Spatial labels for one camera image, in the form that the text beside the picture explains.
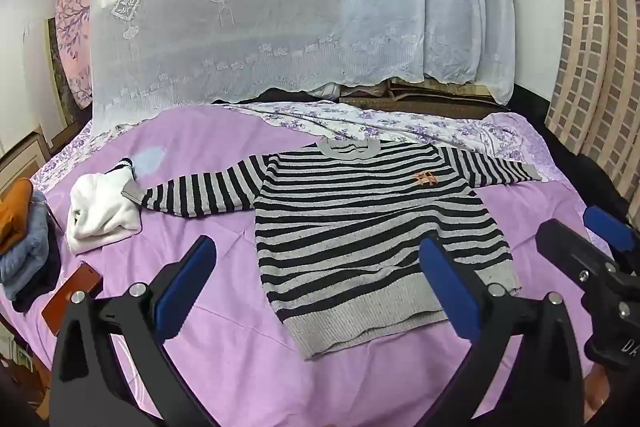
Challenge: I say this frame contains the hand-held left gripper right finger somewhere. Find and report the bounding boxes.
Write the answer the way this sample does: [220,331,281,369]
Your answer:
[419,237,586,427]

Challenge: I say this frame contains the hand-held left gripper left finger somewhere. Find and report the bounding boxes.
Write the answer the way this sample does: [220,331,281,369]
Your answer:
[50,234,236,427]

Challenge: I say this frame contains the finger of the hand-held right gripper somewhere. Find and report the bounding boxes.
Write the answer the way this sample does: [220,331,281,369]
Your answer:
[536,219,618,295]
[582,206,640,258]

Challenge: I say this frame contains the grey black striped sweater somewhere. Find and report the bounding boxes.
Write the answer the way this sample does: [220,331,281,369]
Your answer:
[121,139,543,360]

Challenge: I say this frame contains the person's right hand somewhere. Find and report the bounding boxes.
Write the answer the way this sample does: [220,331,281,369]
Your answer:
[582,369,618,427]

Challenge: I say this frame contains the black cloth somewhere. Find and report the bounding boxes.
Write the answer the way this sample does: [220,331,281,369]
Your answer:
[515,82,640,228]

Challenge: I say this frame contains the purple bedsheet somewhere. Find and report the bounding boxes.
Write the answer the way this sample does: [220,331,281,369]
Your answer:
[0,104,621,427]

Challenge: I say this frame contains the white fleece garment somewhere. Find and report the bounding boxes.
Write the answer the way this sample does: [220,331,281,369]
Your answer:
[66,157,143,254]

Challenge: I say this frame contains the dark folded garment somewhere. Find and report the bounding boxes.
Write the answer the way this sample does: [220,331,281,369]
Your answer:
[10,192,63,313]

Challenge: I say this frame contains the blue knitted garment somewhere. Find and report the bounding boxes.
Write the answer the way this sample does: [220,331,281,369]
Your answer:
[0,224,51,300]

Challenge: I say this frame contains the brick pattern mattress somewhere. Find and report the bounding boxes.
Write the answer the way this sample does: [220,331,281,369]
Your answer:
[545,0,640,218]

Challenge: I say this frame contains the white purple floral quilt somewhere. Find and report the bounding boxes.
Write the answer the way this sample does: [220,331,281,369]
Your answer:
[235,102,556,180]

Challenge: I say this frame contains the orange garment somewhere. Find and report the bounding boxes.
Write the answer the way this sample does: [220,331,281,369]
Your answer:
[0,178,35,253]

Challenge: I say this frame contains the folded brown blankets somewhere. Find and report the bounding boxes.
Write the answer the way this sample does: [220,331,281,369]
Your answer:
[340,77,506,112]

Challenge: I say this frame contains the wooden cabinet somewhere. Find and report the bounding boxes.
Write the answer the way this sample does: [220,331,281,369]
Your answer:
[0,129,45,185]

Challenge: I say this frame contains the dark cloth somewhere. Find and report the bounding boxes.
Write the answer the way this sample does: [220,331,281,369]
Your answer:
[212,87,341,105]

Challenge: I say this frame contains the white folded cloth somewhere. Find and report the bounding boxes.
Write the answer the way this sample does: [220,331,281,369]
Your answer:
[305,82,342,102]

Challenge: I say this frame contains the pink floral pillow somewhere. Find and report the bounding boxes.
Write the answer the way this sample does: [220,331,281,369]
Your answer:
[55,0,96,110]

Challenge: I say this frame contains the white lace cover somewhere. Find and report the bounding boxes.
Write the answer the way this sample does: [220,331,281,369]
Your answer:
[90,0,516,122]

